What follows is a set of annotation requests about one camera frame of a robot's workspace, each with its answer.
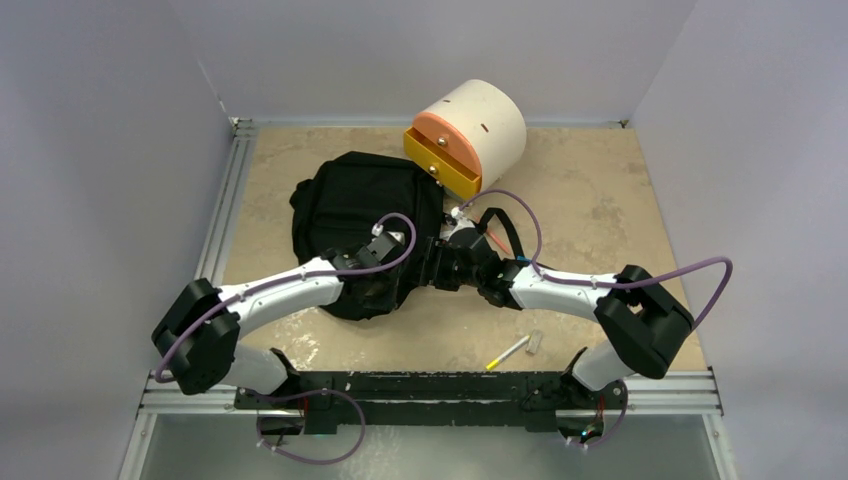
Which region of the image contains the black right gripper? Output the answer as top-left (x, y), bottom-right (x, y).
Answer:
top-left (405, 238), bottom-right (482, 293)

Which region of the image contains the black student backpack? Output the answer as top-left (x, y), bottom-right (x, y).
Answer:
top-left (289, 150), bottom-right (528, 323)

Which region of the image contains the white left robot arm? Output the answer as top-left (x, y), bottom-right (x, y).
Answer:
top-left (151, 233), bottom-right (416, 409)

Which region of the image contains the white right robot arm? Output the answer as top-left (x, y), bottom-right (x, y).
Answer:
top-left (419, 227), bottom-right (695, 407)

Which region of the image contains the orange pen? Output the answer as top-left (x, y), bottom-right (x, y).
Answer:
top-left (486, 230), bottom-right (513, 256)

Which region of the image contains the yellow white marker pen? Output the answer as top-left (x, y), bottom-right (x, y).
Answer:
top-left (485, 335), bottom-right (531, 371)

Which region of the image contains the grey marker cap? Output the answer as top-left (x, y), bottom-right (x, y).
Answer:
top-left (525, 330), bottom-right (543, 355)

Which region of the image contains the cream cylindrical drawer box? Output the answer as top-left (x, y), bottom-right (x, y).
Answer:
top-left (411, 79), bottom-right (527, 192)

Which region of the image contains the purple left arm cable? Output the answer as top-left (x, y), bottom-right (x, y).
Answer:
top-left (153, 211), bottom-right (419, 467)

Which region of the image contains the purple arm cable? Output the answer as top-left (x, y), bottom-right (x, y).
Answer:
top-left (457, 188), bottom-right (735, 452)
top-left (153, 211), bottom-right (419, 467)

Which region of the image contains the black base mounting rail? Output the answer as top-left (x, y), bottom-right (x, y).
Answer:
top-left (234, 371), bottom-right (625, 436)

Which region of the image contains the aluminium table frame rail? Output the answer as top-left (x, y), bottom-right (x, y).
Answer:
top-left (119, 118), bottom-right (261, 480)

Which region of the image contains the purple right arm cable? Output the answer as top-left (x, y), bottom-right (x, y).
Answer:
top-left (457, 188), bottom-right (735, 452)

